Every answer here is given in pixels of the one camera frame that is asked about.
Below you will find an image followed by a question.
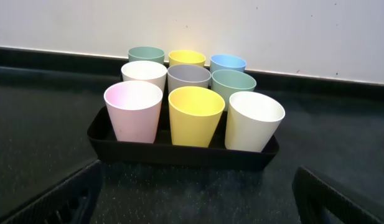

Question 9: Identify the black tray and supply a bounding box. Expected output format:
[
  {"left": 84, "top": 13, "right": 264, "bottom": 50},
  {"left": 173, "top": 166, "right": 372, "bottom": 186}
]
[{"left": 87, "top": 73, "right": 280, "bottom": 171}]

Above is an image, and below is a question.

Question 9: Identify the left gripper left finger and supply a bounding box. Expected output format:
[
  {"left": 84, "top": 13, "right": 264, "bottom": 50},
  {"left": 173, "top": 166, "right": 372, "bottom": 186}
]
[{"left": 0, "top": 159, "right": 103, "bottom": 224}]

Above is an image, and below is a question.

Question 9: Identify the white cup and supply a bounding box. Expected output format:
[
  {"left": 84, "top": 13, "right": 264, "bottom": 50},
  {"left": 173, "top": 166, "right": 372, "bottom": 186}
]
[
  {"left": 120, "top": 60, "right": 168, "bottom": 93},
  {"left": 224, "top": 90, "right": 286, "bottom": 153}
]

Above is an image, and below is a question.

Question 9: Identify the grey cup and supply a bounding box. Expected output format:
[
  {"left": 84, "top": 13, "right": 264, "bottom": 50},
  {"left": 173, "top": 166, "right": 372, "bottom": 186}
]
[{"left": 166, "top": 63, "right": 212, "bottom": 95}]

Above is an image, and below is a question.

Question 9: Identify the yellow cup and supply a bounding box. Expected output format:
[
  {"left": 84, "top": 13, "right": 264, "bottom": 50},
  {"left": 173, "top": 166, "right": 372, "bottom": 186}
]
[
  {"left": 167, "top": 86, "right": 226, "bottom": 148},
  {"left": 168, "top": 49, "right": 207, "bottom": 68}
]

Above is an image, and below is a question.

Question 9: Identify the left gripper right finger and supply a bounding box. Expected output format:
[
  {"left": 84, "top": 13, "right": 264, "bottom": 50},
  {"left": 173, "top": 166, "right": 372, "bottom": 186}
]
[{"left": 291, "top": 166, "right": 384, "bottom": 224}]

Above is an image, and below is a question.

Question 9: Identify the green cup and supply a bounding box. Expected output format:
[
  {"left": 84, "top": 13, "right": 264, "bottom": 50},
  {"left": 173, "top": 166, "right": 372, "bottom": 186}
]
[
  {"left": 127, "top": 46, "right": 166, "bottom": 65},
  {"left": 210, "top": 68, "right": 258, "bottom": 112}
]

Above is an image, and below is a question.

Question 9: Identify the blue cup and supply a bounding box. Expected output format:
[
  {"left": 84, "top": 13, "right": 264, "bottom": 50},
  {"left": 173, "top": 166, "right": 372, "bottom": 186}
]
[{"left": 209, "top": 54, "right": 247, "bottom": 75}]

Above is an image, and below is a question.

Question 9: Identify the pink cup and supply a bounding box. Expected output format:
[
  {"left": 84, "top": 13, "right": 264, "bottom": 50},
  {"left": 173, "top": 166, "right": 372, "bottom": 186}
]
[{"left": 103, "top": 80, "right": 164, "bottom": 144}]

